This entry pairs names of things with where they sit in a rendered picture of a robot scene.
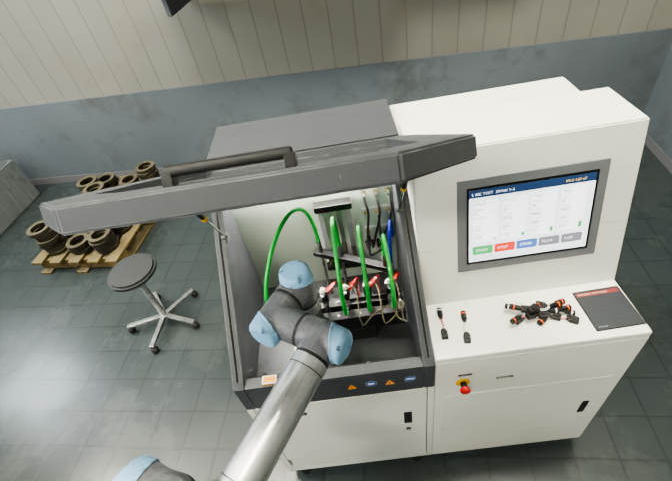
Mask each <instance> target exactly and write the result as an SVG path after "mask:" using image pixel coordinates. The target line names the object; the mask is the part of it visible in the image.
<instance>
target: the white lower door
mask: <svg viewBox="0 0 672 481"><path fill-rule="evenodd" d="M426 418H427V387H426V388H425V387H423V388H417V389H409V390H401V391H394V392H386V393H378V394H370V395H362V396H354V397H346V398H338V399H330V400H323V401H315V402H309V404H308V406H307V408H306V410H305V412H304V414H303V415H302V417H301V419H300V421H299V423H298V425H297V427H296V428H295V430H294V432H293V434H292V436H291V438H290V440H289V442H288V443H287V445H286V447H285V449H284V451H283V453H284V454H285V455H286V457H287V458H288V460H287V461H288V462H289V464H290V465H292V466H293V467H294V468H302V467H310V466H319V465H327V464H336V463H344V462H353V461H361V460H370V459H378V458H387V457H395V456H403V455H412V454H420V453H426Z"/></svg>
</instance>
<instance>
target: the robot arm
mask: <svg viewBox="0 0 672 481"><path fill-rule="evenodd" d="M279 282H280V284H279V285H278V287H277V288H276V289H275V291H274V293H273V294H272V295H271V297H270V298H269V299H268V300H267V302H266V303H265V304H264V306H263V307H262V308H261V310H260V311H258V312H257V314H256V316H255V317H254V319H253V320H252V322H251V324H250V326H249V331H250V333H251V335H252V336H253V337H254V338H255V339H256V340H257V341H258V342H260V343H261V344H263V345H264V346H267V347H271V348H273V347H275V346H277V344H278V343H280V341H281V340H282V341H284V342H287V343H289V344H291V345H293V346H295V347H297V348H296V350H295V352H294V353H293V355H292V357H291V358H290V360H289V361H288V363H287V365H286V366H285V368H284V370H283V371H282V373H281V375H280V376H279V378H278V380H277V381H276V383H275V385H274V386H273V388H272V390H271V391H270V393H269V395H268V396H267V398H266V400H265V401H264V403H263V405H262V406H261V408H260V410H259V411H258V413H257V415H256V416H255V418H254V420H253V421H252V423H251V425H250V426H249V428H248V430H247V431H246V433H245V435H244V436H243V438H242V439H241V441H240V443H239V444H238V446H237V448H236V449H235V451H234V453H233V454H232V456H231V458H230V459H229V461H228V463H227V464H226V466H225V468H224V469H223V471H222V473H221V474H220V476H219V477H218V478H216V479H213V480H210V481H268V479H269V477H270V475H271V473H272V471H273V470H274V468H275V466H276V464H277V462H278V460H279V458H280V456H281V455H282V453H283V451H284V449H285V447H286V445H287V443H288V442H289V440H290V438H291V436H292V434H293V432H294V430H295V428H296V427H297V425H298V423H299V421H300V419H301V417H302V415H303V414H304V412H305V410H306V408H307V406H308V404H309V402H310V400H311V399H312V397H313V395H314V393H315V391H316V389H317V387H318V386H319V384H320V382H321V380H322V378H323V376H324V374H325V372H326V371H327V368H328V367H329V365H330V363H331V364H336V365H340V364H342V363H343V362H344V361H345V359H347V357H348V355H349V353H350V350H351V347H352V342H353V337H352V333H351V332H350V330H348V329H346V328H344V327H342V326H340V325H338V324H336V323H335V322H333V321H332V320H330V319H329V317H327V318H326V315H325V314H322V313H321V304H320V302H322V299H321V298H320V292H319V290H317V289H316V286H315V282H314V276H313V274H312V272H311V270H310V268H309V266H308V265H307V264H306V263H305V262H303V261H299V260H294V261H290V262H287V263H286V264H284V265H283V266H282V267H281V269H280V270H279ZM113 481H196V480H195V479H194V478H193V477H192V476H190V475H188V474H186V473H183V472H180V471H176V470H173V469H170V468H169V467H167V466H165V465H164V464H162V463H161V462H159V459H158V458H154V457H152V456H150V455H144V456H140V457H138V458H136V459H134V460H133V461H131V462H130V463H129V464H128V465H127V466H125V467H124V468H123V469H122V470H121V471H120V472H119V473H118V474H117V475H116V477H115V478H114V479H113Z"/></svg>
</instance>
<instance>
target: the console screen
mask: <svg viewBox="0 0 672 481"><path fill-rule="evenodd" d="M610 163H611V158H605V159H599V160H592V161H586V162H579V163H573V164H566V165H560V166H553V167H547V168H540V169H534V170H527V171H521V172H514V173H508V174H502V175H495V176H489V177H482V178H476V179H469V180H463V181H457V251H458V273H459V272H466V271H473V270H480V269H487V268H495V267H502V266H509V265H516V264H523V263H530V262H537V261H544V260H551V259H558V258H565V257H572V256H579V255H586V254H593V253H594V251H595V246H596V240H597V235H598V229H599V224H600V218H601V213H602V207H603V202H604V196H605V191H606V185H607V180H608V174H609V169H610Z"/></svg>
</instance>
